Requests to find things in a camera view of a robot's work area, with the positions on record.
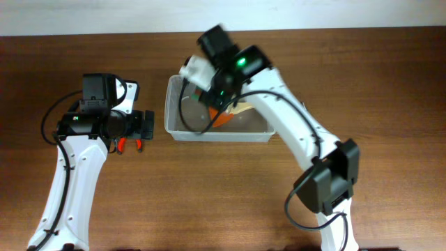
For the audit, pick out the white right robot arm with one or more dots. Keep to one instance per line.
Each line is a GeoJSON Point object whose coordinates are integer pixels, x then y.
{"type": "Point", "coordinates": [330, 167]}

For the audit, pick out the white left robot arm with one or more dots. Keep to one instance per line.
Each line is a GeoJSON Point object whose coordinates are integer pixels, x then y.
{"type": "Point", "coordinates": [95, 126]}

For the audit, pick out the clear plastic container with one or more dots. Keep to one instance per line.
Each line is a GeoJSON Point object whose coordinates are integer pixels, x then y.
{"type": "Point", "coordinates": [184, 116]}

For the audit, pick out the screwdriver set clear case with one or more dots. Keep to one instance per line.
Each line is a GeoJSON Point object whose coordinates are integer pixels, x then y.
{"type": "Point", "coordinates": [196, 94]}

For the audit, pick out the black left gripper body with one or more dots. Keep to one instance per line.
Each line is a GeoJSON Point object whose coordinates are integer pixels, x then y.
{"type": "Point", "coordinates": [134, 125]}

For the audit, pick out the orange scraper wooden handle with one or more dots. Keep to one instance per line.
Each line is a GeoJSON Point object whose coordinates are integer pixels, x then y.
{"type": "Point", "coordinates": [229, 113]}

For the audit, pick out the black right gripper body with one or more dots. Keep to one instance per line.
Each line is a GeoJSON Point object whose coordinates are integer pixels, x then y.
{"type": "Point", "coordinates": [217, 95]}

